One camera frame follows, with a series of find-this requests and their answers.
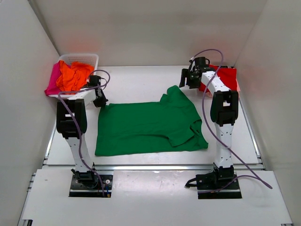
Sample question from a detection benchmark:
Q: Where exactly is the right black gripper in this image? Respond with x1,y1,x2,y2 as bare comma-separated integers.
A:
180,69,200,89

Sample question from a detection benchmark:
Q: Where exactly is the green t shirt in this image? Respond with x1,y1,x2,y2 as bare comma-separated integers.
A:
95,86,208,157

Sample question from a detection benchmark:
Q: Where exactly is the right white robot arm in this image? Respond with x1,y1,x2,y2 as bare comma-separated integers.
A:
179,56,238,189

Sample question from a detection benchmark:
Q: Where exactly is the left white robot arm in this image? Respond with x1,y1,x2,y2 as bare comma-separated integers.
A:
56,75,108,187

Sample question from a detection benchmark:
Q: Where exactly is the pink folded t shirt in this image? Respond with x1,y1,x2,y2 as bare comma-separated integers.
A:
206,81,241,98

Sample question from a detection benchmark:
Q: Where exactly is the orange t shirt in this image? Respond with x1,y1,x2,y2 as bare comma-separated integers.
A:
56,60,94,91

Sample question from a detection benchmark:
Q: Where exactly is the red folded t shirt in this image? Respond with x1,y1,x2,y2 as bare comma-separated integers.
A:
198,64,237,94

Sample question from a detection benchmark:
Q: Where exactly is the white plastic basket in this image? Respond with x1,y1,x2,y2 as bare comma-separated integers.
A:
49,53,99,97

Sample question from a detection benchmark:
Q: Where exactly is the magenta t shirt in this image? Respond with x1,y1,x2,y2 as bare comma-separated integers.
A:
44,61,61,96

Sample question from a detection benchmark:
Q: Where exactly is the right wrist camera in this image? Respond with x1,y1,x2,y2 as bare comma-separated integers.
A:
188,56,197,72

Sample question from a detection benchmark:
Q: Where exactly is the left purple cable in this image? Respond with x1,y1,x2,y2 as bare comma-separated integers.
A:
57,70,111,197

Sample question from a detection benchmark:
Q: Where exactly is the purple cable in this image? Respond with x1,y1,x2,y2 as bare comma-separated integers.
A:
191,48,273,195
57,70,111,197

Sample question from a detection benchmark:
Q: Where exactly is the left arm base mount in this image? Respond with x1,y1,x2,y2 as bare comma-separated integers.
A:
69,169,113,198

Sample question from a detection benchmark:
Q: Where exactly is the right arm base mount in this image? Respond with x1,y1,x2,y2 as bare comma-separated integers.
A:
184,165,242,200

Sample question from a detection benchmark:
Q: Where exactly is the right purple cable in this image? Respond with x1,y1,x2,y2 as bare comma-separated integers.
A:
191,48,273,195

